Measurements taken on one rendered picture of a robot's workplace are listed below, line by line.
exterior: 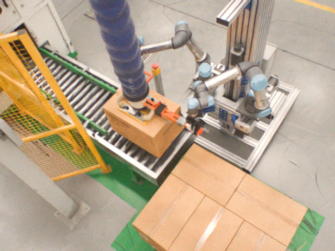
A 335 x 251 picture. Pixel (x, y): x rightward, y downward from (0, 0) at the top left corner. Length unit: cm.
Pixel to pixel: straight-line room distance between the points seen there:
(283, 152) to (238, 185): 99
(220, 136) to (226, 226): 116
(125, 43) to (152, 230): 164
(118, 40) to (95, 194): 212
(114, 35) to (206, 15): 334
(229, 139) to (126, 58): 181
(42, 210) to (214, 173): 199
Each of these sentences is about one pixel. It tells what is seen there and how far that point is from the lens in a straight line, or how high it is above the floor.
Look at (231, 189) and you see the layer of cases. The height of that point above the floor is 54.
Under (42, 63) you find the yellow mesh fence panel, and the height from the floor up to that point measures 183.
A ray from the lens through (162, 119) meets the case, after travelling 285.
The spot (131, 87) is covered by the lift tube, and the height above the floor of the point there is 148.
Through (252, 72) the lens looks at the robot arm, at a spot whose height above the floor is 166.
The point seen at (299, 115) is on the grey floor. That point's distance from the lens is 430.
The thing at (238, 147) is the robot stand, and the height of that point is 21.
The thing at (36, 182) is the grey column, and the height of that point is 96.
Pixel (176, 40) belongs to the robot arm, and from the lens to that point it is 267.
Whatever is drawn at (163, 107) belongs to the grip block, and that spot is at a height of 123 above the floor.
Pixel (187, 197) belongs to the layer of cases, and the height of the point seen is 54.
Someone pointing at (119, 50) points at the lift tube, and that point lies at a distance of 230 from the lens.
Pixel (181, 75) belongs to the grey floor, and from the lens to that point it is 457.
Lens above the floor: 344
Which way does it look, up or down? 57 degrees down
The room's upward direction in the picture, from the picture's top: 11 degrees counter-clockwise
